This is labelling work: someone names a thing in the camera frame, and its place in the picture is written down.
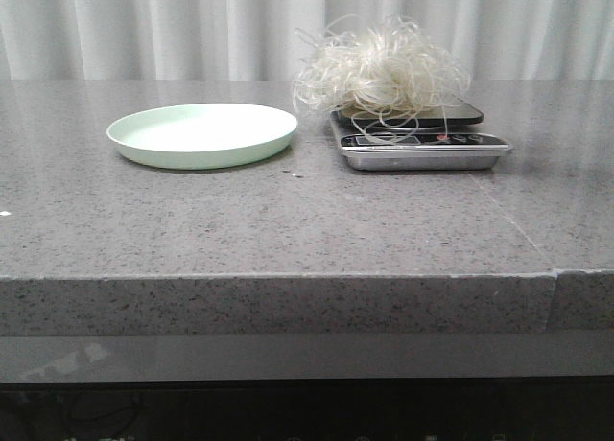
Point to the white vermicelli noodle bundle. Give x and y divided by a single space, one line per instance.
381 77

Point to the steel digital kitchen scale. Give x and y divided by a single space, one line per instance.
440 138

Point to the light green round plate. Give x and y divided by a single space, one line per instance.
202 136

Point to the white pleated curtain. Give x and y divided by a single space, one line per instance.
258 39

